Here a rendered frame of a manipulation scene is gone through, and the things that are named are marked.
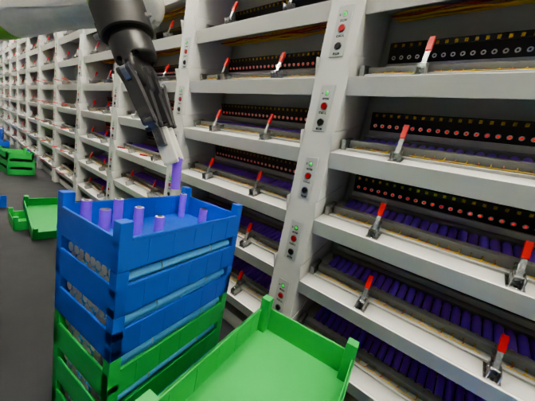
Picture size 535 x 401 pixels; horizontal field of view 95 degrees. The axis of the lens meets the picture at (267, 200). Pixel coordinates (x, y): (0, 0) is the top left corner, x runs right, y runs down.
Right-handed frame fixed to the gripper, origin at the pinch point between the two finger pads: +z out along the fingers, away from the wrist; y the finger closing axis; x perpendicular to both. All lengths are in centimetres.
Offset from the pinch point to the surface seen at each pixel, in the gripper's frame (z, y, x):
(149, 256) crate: 17.7, 11.6, -4.4
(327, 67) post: -10.6, -24.5, 38.8
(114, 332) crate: 27.0, 15.9, -11.8
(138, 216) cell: 11.3, 4.3, -8.7
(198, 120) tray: -18, -64, -12
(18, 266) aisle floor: 20, -43, -104
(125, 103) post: -50, -102, -63
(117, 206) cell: 8.3, 1.8, -13.9
